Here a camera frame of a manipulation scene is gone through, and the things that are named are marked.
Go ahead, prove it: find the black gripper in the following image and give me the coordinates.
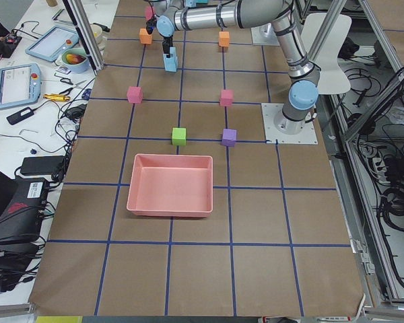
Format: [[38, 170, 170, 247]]
[[162, 36, 173, 57], [145, 18, 156, 34]]

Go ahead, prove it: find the light blue block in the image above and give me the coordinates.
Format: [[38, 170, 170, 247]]
[[164, 57, 178, 73], [163, 46, 178, 65]]

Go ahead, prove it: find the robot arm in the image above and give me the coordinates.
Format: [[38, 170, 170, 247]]
[[149, 0, 320, 135], [145, 0, 184, 37]]

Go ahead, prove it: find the pink block far right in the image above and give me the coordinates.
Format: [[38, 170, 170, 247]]
[[145, 6, 155, 20]]

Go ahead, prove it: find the orange block far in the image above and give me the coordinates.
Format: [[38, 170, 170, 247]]
[[139, 28, 153, 45]]

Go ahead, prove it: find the orange block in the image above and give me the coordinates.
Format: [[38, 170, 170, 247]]
[[218, 31, 230, 48], [139, 28, 153, 45]]

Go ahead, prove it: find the teal tray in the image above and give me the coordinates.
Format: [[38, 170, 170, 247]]
[[184, 0, 208, 7]]

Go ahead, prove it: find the bowl with lemon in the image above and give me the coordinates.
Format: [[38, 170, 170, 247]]
[[90, 24, 107, 50]]

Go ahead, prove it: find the orange block near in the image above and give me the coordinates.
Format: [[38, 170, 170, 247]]
[[218, 31, 230, 48]]

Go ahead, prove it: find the pink block far left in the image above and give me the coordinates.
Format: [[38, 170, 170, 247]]
[[127, 86, 143, 104]]

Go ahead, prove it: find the pink block near left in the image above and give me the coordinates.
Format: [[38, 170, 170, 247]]
[[219, 89, 234, 107]]

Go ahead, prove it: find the bowl with dark fruit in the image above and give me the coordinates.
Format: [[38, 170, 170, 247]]
[[55, 47, 90, 73]]

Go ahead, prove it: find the green block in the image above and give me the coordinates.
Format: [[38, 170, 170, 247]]
[[172, 127, 187, 146]]

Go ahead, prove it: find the teach pendant far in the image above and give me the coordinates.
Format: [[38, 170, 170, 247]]
[[25, 26, 79, 62]]

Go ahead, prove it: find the teach pendant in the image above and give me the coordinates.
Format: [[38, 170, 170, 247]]
[[0, 63, 42, 110], [25, 26, 79, 62]]

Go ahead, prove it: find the purple block near pink tray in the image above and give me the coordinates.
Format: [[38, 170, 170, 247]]
[[221, 129, 237, 147]]

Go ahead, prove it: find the gold cylinder tool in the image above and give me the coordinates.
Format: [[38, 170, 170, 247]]
[[43, 94, 71, 102]]

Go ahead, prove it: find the pink tray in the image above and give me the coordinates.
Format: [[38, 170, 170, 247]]
[[127, 153, 213, 217]]

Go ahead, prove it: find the teach pendant near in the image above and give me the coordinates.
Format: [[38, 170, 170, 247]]
[[0, 63, 42, 110]]

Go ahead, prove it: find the black power adapter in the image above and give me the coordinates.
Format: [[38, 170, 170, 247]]
[[6, 107, 34, 125]]

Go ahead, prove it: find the white chair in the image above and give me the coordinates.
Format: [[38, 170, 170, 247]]
[[301, 13, 351, 95]]

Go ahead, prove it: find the aluminium frame post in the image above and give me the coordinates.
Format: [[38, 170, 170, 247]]
[[62, 0, 104, 74]]

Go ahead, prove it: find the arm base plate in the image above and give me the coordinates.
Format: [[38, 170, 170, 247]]
[[261, 103, 318, 145], [251, 23, 280, 46]]

